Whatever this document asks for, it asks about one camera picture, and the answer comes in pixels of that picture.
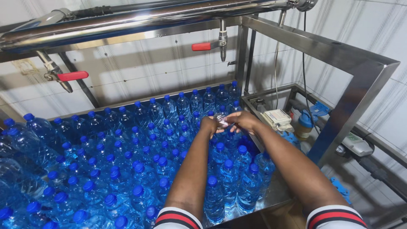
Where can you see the group of blue-capped water bottles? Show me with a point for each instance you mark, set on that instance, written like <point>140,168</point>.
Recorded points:
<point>127,152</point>

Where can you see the striped sleeve cuff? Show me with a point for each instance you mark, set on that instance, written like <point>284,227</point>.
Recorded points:
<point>336,218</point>
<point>178,218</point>

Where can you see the grey water pump unit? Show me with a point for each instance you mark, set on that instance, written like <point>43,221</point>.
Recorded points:
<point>356,144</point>

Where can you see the white electrical control box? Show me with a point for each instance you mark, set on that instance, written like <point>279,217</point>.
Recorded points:
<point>277,119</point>

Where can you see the blue plastic bracket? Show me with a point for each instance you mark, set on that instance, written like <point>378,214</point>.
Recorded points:
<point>341,189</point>

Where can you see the striped left sleeve cuff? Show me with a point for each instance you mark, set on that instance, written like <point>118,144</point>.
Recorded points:
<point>178,218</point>

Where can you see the person's left hand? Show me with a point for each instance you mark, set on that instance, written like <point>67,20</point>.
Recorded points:
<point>208,125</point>

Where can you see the person's right fingers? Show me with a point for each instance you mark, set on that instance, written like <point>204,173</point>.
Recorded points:
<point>230,122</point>

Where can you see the stainless steel table frame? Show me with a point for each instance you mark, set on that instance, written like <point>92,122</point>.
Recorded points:
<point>334,79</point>

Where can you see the striped right sleeve cuff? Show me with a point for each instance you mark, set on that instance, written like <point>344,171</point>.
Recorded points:
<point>336,218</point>

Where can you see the clear plastic seal wrapper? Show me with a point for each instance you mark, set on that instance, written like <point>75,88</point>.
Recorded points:
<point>221,120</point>

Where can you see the person's right hand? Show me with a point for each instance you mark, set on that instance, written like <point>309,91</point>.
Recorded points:
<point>244,121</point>

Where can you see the blue-capped filter canister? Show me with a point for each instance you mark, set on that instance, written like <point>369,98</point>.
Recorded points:
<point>305,124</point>

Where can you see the stainless steel filling pipe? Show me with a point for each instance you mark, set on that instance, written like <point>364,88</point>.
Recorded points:
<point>133,24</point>

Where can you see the person's left fingers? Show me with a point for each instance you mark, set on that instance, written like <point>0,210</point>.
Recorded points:
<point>218,127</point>

